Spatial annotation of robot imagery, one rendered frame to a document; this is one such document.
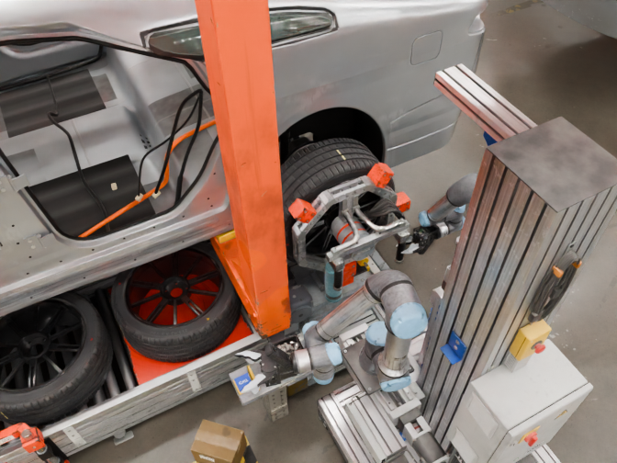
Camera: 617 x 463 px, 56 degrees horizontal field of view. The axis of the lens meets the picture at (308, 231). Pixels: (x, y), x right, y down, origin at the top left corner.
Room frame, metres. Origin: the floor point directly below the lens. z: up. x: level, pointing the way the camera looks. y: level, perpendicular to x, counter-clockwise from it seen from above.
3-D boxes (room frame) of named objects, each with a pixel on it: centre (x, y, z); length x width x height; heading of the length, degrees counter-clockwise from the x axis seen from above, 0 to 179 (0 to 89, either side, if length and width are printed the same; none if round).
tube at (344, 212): (1.68, -0.14, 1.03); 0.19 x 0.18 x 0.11; 26
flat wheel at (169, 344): (1.75, 0.71, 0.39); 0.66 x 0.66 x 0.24
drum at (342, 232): (1.77, -0.21, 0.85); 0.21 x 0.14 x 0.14; 26
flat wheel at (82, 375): (1.43, 1.36, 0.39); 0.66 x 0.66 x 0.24
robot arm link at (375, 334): (1.13, -0.27, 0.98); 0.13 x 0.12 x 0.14; 13
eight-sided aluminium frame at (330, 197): (1.83, -0.18, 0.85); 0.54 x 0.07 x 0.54; 116
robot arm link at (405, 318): (1.00, -0.30, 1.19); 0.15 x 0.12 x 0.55; 13
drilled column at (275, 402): (1.27, 0.19, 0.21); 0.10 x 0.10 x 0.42; 26
